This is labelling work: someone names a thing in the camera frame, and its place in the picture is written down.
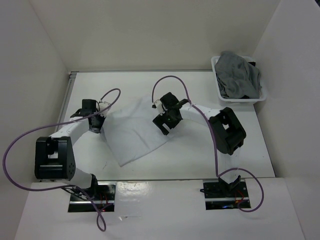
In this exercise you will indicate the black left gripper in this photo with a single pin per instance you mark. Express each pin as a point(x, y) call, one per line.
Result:
point(97, 130)

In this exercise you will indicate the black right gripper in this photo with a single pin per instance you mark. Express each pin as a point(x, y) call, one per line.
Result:
point(159, 120)

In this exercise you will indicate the white skirt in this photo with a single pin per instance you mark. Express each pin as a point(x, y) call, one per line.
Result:
point(130, 132)

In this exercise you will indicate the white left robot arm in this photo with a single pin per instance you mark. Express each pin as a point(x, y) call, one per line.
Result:
point(54, 154)

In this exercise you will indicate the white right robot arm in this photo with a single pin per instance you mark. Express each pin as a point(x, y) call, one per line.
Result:
point(227, 132)

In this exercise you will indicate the grey skirt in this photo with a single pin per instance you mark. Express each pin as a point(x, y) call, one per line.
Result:
point(236, 77)

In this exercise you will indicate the white plastic laundry basket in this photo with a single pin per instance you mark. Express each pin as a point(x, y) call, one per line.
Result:
point(263, 91)

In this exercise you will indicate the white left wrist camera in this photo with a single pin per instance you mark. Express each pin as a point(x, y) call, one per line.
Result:
point(103, 108)

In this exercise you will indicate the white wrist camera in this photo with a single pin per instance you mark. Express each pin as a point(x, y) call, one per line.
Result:
point(157, 105)
point(103, 108)

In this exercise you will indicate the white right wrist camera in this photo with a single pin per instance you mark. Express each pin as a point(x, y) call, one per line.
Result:
point(157, 105)

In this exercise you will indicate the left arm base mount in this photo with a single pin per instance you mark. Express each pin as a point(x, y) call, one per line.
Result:
point(103, 197)

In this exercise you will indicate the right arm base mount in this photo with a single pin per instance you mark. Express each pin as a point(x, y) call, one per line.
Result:
point(215, 198)

